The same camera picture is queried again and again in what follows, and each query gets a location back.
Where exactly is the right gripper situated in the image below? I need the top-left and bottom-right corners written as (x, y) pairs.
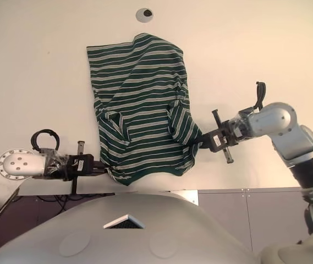
top-left (202, 109), bottom-right (252, 165)

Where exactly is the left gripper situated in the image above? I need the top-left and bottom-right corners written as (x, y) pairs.
top-left (43, 140), bottom-right (111, 195)

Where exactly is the green white striped T-shirt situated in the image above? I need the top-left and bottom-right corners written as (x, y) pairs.
top-left (86, 32), bottom-right (204, 188)

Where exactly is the robot body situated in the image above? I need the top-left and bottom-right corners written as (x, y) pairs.
top-left (0, 190), bottom-right (262, 264)

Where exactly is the black cable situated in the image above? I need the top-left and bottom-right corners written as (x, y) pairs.
top-left (253, 81), bottom-right (267, 110)
top-left (30, 129), bottom-right (61, 152)

